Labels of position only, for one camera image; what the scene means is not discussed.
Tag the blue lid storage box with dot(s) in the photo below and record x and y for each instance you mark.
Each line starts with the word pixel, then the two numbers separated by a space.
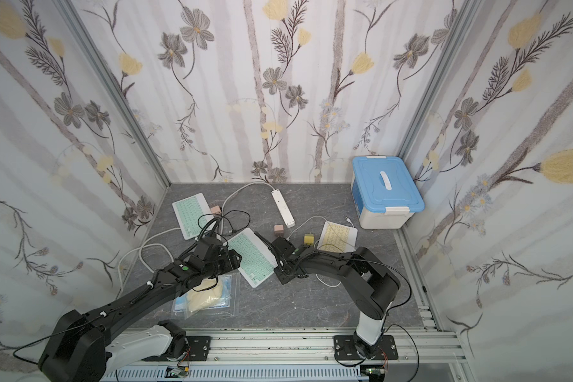
pixel 384 193

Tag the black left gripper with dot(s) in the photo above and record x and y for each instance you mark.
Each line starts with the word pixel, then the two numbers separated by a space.
pixel 230 260

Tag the white power strip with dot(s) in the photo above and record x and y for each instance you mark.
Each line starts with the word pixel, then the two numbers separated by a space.
pixel 283 208

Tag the yellow charger plug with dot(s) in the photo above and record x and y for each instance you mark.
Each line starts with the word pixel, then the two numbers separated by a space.
pixel 309 239

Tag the yellow wireless keyboard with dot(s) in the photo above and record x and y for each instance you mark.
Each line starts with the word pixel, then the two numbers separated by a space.
pixel 337 238

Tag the bagged blue masks and gloves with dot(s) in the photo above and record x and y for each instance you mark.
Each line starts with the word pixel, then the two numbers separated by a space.
pixel 211 298

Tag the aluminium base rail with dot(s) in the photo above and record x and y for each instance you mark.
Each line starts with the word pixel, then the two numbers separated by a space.
pixel 404 354

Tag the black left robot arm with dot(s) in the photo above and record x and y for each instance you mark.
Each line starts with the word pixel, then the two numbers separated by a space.
pixel 81 345

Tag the green wireless keyboard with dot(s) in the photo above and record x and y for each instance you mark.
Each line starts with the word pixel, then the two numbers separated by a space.
pixel 257 263
pixel 192 214

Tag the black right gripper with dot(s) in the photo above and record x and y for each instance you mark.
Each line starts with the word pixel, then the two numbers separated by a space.
pixel 284 260

